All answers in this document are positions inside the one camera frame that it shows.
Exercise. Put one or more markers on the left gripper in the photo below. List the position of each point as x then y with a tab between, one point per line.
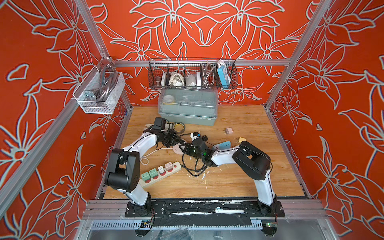
174	136

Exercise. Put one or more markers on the pink plug adapter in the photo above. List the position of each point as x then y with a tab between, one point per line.
229	131

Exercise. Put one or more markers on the yellow plug adapter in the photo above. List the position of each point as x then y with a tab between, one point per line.
241	140

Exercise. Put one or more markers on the pink round power socket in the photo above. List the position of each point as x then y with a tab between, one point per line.
178	149

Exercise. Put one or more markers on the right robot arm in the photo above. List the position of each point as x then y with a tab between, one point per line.
254	162

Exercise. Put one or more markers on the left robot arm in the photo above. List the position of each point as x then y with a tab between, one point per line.
123	170

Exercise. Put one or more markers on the tape roll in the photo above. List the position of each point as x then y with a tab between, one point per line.
179	128

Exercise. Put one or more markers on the white power strip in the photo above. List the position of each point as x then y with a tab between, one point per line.
155	175

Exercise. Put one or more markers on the grey plastic storage box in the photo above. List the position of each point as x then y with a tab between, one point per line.
189	106

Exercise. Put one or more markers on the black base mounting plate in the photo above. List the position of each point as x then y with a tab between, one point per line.
250	208

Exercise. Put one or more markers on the blue power bank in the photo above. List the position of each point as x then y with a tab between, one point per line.
223	74

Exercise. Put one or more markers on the black wire basket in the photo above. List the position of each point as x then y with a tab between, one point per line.
189	74

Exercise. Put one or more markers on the clear plastic wall basket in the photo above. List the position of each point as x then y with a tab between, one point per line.
100	92

